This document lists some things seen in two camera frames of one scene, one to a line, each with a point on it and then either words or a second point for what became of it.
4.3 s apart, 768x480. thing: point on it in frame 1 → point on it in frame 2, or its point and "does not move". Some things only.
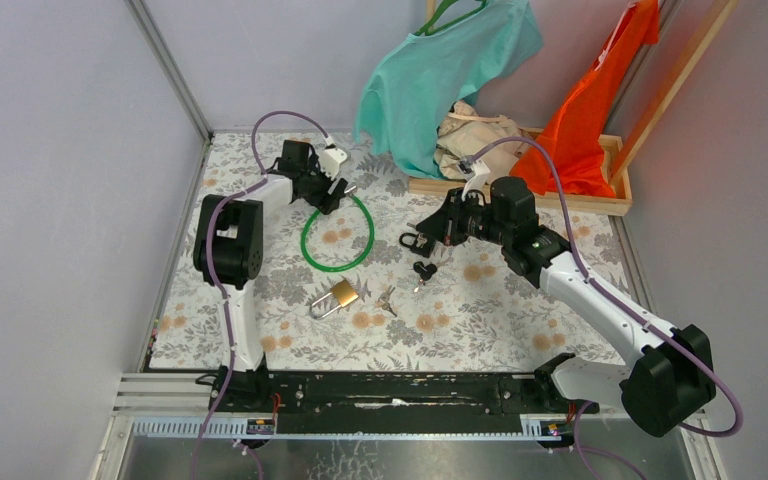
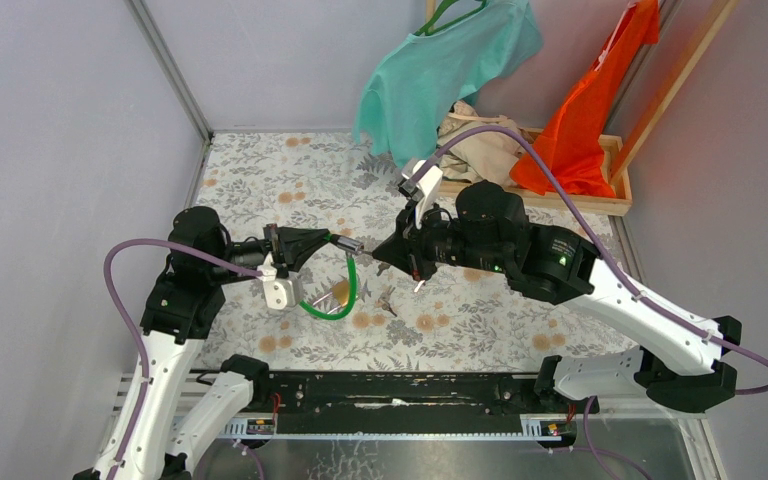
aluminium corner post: [171, 70] does not move
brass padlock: [343, 292] does not move
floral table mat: [339, 293] does not move
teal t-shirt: [409, 93] does not move
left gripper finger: [331, 202] → [296, 242]
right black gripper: [444, 225] → [398, 251]
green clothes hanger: [424, 29] does not move
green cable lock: [351, 191] → [349, 246]
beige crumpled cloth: [493, 141] does not move
